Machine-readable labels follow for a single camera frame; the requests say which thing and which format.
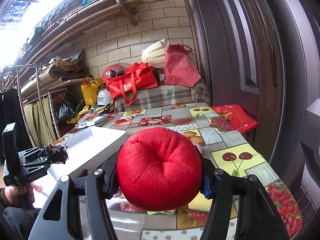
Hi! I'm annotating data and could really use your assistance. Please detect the red plush apple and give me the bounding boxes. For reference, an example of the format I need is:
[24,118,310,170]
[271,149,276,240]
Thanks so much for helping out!
[117,127,202,211]

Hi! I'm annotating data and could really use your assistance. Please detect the person's left hand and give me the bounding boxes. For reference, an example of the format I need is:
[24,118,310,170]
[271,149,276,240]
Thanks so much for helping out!
[4,184,34,208]

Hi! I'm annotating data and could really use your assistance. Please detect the white foam tray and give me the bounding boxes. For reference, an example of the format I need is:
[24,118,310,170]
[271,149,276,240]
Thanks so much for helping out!
[48,126,127,180]

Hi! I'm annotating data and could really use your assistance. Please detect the white round charger device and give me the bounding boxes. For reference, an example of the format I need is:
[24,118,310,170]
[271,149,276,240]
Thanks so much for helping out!
[75,121,91,129]

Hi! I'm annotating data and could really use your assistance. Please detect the white power bank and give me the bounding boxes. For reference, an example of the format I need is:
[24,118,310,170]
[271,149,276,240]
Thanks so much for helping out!
[87,114,108,127]

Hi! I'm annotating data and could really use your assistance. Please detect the black plastic bag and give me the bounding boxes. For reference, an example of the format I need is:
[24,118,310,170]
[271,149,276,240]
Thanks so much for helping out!
[55,99,85,122]

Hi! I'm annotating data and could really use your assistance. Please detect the white safety helmet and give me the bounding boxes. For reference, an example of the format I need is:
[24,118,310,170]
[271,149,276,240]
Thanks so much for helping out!
[97,88,114,106]

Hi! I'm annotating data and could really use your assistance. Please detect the yellow shopping bag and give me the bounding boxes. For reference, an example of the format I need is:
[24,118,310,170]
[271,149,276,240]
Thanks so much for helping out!
[81,76,104,106]

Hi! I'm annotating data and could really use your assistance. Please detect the metal clothes rack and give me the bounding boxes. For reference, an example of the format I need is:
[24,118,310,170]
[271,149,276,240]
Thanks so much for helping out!
[0,63,61,148]

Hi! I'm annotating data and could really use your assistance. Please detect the red plastic bag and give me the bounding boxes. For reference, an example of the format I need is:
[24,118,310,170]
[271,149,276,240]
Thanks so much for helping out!
[209,105,258,134]

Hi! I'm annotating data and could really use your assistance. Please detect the plaid cloth covered bench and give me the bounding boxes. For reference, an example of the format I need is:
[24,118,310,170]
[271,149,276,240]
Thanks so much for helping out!
[115,80,210,112]

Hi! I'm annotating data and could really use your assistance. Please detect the pink red helmet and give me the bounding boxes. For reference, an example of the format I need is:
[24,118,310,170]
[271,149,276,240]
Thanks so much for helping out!
[102,64,125,83]

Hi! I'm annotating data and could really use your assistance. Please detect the red shiny tote bag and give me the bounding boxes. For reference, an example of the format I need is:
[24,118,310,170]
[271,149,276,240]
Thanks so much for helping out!
[106,63,158,105]

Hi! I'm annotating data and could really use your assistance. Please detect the dark red fabric bag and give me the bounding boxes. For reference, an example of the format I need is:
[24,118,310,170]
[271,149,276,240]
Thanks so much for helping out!
[164,44,201,88]

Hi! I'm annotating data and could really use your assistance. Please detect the cream foam sheets stack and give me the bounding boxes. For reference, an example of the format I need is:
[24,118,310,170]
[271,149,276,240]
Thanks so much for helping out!
[141,38,169,69]

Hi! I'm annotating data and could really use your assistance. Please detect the dark wooden door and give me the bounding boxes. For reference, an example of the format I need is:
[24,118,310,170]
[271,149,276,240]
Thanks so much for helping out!
[186,0,285,161]

